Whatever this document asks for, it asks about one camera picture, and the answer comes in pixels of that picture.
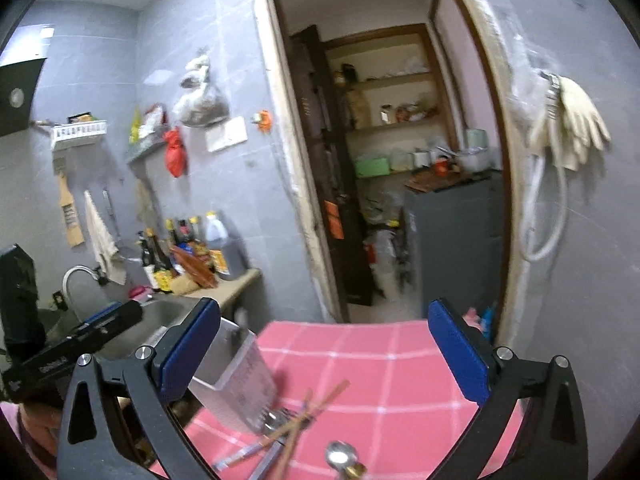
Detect small gold spoon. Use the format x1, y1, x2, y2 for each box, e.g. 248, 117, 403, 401
324, 441, 367, 480

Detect beige counter top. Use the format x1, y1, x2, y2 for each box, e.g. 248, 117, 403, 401
184, 269, 262, 313

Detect orange wall hook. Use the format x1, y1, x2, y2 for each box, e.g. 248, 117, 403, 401
252, 110, 272, 133

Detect white hose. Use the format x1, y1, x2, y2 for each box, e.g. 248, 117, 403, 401
517, 109, 572, 264

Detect wooden brush on wall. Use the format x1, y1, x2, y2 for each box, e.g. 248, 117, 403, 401
53, 157, 85, 247

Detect hanging beige towel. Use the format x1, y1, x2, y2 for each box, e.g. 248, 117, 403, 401
84, 190, 127, 286

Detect metal vegetable peeler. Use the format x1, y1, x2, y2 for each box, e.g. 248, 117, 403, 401
248, 405, 308, 480

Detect hanging bag of dried goods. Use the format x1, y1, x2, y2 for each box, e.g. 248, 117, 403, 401
172, 52, 229, 128

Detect red plastic bag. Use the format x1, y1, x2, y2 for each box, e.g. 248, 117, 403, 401
164, 127, 186, 178

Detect cream rubber gloves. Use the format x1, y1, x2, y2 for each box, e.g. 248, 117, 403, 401
528, 72, 611, 171

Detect plain bamboo chopstick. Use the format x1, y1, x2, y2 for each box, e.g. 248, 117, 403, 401
258, 379, 350, 448

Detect large soy sauce jug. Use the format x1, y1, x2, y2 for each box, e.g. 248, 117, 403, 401
205, 211, 246, 281

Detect translucent plastic utensil case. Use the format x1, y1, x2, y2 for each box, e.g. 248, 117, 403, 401
189, 318, 277, 434

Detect dark sauce bottle yellow label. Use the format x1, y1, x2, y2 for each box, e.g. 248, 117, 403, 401
145, 228, 174, 294

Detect dark grey cabinet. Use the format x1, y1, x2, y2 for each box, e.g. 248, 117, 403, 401
404, 171, 504, 316

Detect red cup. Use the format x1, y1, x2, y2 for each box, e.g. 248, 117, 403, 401
433, 157, 450, 177

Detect steel faucet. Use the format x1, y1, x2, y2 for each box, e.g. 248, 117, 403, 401
60, 263, 109, 311

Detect black range hood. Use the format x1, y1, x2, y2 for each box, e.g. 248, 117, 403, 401
0, 58, 44, 136

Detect wall mounted metal rack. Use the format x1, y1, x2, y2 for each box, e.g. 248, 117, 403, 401
125, 136, 166, 165

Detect green box on shelf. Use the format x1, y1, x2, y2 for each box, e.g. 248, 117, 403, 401
355, 156, 390, 179

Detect steel sink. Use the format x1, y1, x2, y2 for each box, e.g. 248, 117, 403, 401
94, 297, 202, 361

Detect purple handled bamboo chopstick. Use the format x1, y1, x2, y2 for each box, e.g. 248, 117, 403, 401
213, 389, 314, 472

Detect white wall basket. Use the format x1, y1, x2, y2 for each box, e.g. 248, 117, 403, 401
51, 120, 107, 152

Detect pink checked tablecloth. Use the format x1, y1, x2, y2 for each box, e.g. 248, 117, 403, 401
150, 318, 526, 480

